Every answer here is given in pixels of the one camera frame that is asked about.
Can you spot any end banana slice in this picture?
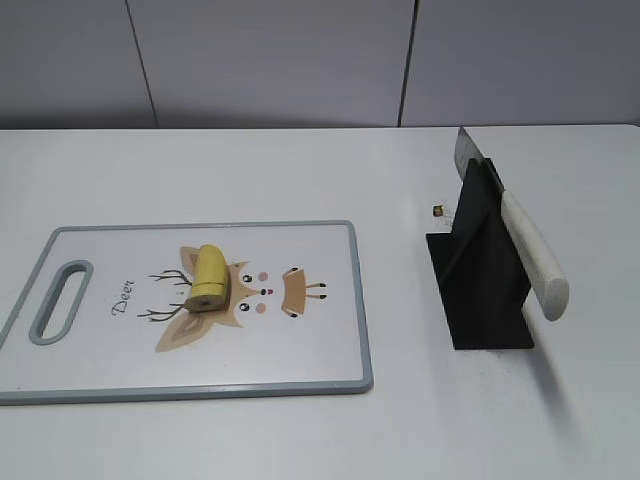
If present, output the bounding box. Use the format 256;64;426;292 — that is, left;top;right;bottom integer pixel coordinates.
184;294;227;313

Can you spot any black knife stand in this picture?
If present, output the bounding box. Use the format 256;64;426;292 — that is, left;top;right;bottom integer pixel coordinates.
425;158;534;350

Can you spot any white deer cutting board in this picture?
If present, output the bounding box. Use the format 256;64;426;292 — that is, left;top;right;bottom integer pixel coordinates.
1;220;373;405

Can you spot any white-handled cleaver knife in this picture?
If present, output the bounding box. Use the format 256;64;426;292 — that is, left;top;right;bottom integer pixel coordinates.
454;127;570;321

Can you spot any large yellow banana piece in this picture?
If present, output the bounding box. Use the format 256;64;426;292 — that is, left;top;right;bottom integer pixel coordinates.
187;244;228;299

